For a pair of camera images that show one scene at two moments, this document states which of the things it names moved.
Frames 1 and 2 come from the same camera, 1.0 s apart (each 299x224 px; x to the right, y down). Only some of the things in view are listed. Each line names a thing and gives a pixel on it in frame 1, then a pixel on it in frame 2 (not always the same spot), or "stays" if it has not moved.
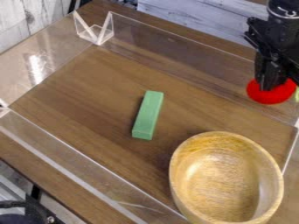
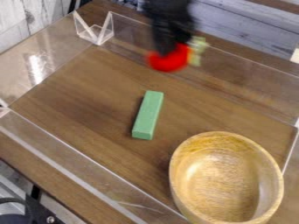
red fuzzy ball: [273, 97] -> [172, 62]
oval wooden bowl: [225, 179] stays
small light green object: [296, 94] -> [196, 44]
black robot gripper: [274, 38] -> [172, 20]
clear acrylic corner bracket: [94, 34] stays
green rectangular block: [146, 115] stays
